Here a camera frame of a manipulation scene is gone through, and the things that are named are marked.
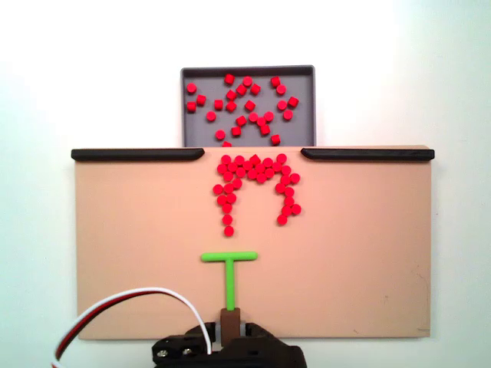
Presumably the green T-shaped pusher tool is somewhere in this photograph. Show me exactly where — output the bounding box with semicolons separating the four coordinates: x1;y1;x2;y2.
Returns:
200;251;259;345

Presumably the beige flat board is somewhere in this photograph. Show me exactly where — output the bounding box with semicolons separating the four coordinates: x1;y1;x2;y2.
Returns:
72;144;434;341

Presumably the black foam edge strip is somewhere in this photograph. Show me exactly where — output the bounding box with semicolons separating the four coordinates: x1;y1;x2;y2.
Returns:
71;148;206;163
301;147;436;162

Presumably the grey plastic tray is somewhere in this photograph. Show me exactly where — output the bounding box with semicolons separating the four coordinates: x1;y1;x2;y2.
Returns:
180;64;317;148

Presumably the red white black servo cable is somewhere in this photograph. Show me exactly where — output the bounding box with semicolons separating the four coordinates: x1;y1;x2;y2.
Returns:
53;286;213;368

